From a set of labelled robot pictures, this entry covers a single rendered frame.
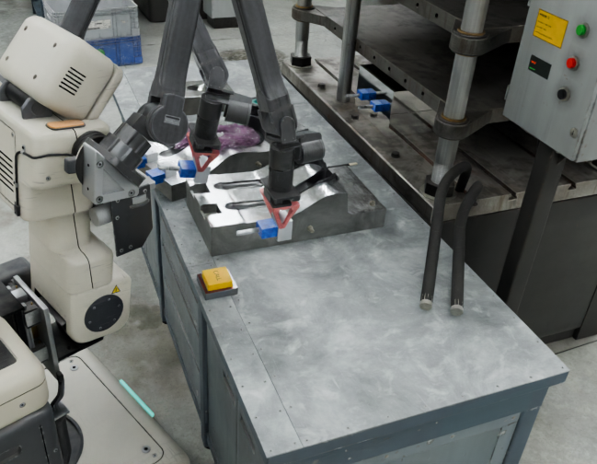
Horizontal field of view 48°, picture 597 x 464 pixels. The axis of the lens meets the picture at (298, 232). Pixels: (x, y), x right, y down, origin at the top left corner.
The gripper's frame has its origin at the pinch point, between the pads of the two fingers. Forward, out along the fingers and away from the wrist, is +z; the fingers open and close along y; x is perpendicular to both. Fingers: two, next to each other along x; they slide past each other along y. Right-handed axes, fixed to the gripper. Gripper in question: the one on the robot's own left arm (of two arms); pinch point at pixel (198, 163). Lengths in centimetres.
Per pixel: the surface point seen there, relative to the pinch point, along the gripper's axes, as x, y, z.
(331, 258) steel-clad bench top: -30.5, -29.2, 8.4
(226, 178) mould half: -10.5, 4.1, 7.6
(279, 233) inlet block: -12.2, -31.0, -2.1
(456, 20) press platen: -72, 14, -42
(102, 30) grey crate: -25, 325, 113
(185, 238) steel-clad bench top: 3.2, -11.2, 16.6
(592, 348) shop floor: -171, -25, 67
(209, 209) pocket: -2.4, -8.8, 8.5
